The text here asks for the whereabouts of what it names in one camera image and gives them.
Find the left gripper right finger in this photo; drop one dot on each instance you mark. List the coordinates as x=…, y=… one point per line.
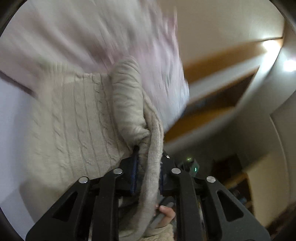
x=205, y=209

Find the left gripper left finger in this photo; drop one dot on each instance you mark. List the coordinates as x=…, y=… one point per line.
x=88, y=210

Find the cream cable-knit sweater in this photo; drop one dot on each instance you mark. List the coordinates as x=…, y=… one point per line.
x=84, y=124

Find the right hand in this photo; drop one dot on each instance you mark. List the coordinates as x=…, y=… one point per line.
x=168, y=214

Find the wooden bookshelf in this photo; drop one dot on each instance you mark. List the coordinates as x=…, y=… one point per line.
x=239, y=186

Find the lavender bed sheet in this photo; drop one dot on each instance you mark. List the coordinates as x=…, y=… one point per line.
x=15, y=103

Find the white floral pillow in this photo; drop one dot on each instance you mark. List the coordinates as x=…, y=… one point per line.
x=159, y=57

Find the pink floral pillow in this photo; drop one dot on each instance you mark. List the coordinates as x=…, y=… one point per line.
x=88, y=35

